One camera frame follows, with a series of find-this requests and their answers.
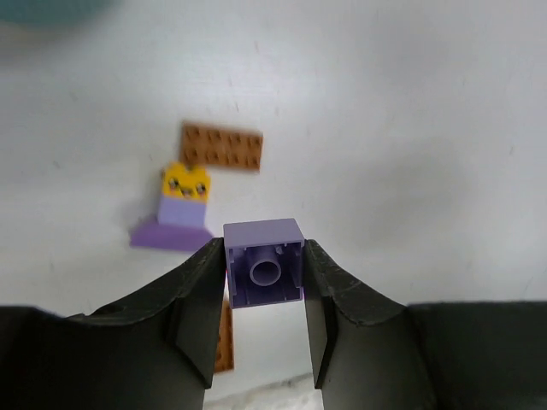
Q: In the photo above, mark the purple square lego brick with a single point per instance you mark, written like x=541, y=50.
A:
x=264, y=262

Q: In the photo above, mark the small yellow face lego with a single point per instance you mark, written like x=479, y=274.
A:
x=191, y=183

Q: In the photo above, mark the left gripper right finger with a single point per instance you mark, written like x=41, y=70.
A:
x=370, y=352

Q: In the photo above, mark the purple arch lego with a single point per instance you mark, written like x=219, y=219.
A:
x=179, y=225

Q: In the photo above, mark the teal divided round container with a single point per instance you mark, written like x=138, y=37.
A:
x=51, y=12

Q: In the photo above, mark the brown lego plate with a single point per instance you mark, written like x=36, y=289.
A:
x=220, y=146

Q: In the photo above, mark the brown printed lego tile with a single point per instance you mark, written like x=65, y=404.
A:
x=224, y=360

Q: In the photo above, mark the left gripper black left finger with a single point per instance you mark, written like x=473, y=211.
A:
x=152, y=349

